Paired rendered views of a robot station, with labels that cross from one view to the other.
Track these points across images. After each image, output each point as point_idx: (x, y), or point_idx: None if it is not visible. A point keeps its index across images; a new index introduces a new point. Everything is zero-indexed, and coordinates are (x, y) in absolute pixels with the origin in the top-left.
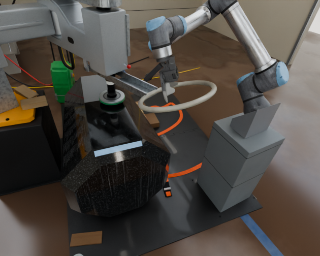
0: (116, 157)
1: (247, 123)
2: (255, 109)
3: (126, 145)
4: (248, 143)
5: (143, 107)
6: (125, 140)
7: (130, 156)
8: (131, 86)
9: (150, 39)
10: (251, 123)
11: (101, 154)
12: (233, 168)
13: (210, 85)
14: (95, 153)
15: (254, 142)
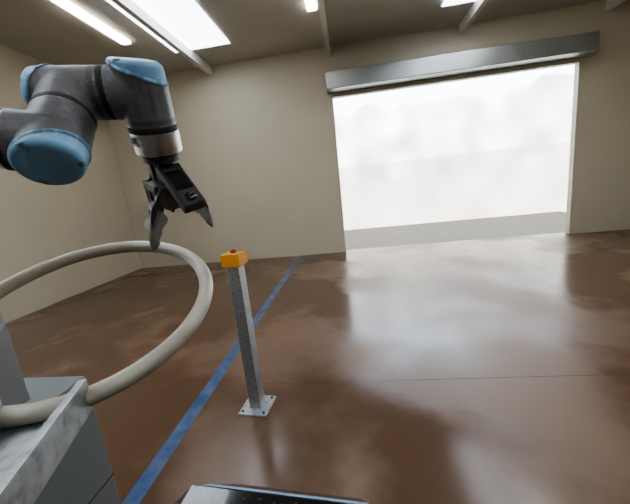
0: (304, 493)
1: (8, 369)
2: None
3: (255, 490)
4: (48, 389)
5: (208, 298)
6: (245, 500)
7: (263, 487)
8: (32, 452)
9: (169, 105)
10: (15, 357)
11: (345, 500)
12: (89, 444)
13: (29, 275)
14: (363, 503)
15: (38, 387)
